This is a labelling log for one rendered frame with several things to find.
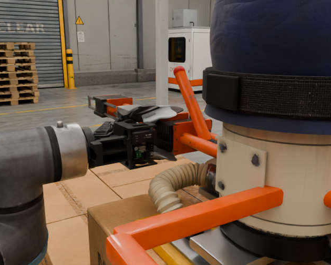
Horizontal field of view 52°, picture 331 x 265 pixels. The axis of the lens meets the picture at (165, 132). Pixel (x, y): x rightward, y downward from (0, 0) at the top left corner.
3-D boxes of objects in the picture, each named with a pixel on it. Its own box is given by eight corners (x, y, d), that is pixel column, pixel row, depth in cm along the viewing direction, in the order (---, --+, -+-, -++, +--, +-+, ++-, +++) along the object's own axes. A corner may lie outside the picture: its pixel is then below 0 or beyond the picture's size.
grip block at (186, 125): (214, 148, 66) (215, 118, 64) (171, 156, 61) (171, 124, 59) (189, 138, 73) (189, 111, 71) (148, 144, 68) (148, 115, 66)
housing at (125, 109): (152, 125, 83) (152, 108, 82) (126, 129, 80) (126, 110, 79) (139, 120, 89) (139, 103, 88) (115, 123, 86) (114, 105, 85)
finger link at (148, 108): (165, 122, 65) (126, 142, 61) (160, 120, 66) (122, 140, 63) (157, 99, 63) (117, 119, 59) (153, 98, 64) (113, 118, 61)
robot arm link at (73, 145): (50, 171, 59) (44, 117, 56) (78, 166, 61) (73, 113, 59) (64, 189, 51) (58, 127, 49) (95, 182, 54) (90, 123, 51)
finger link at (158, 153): (192, 170, 65) (152, 163, 60) (175, 161, 70) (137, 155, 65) (196, 154, 65) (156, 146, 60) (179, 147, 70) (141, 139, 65)
